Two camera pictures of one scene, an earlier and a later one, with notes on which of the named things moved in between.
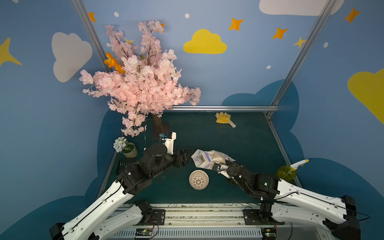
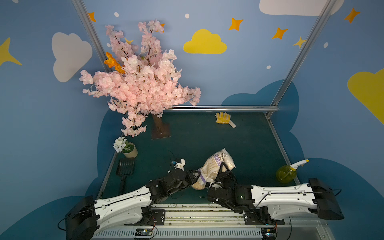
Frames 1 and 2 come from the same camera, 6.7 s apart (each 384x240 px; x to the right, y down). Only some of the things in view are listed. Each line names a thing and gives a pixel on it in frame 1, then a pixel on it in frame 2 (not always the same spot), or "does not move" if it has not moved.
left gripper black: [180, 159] → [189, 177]
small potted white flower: [121, 144] does not move
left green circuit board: [143, 232] does not move
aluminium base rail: [216, 222] does not move
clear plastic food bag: [207, 159] → [210, 168]
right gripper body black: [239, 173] → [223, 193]
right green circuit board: [269, 233] does not move
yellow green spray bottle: [288, 172] does not move
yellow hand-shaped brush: [224, 118] does not move
